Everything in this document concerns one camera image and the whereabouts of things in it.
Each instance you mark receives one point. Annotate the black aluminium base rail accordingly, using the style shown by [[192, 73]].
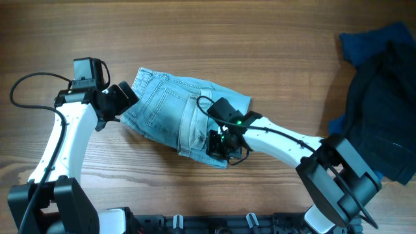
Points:
[[277, 223]]

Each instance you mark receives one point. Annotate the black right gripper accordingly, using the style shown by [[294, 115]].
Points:
[[212, 149]]

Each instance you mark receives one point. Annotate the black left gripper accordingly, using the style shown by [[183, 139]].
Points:
[[123, 103]]

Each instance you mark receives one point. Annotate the black garment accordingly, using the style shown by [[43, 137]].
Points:
[[380, 112]]

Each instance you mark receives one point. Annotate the light blue denim shorts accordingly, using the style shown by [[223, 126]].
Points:
[[168, 112]]

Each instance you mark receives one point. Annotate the navy blue garment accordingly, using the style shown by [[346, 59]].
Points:
[[358, 47]]

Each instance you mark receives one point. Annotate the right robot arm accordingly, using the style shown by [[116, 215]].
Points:
[[336, 177]]

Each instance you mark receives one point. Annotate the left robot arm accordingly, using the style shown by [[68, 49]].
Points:
[[52, 201]]

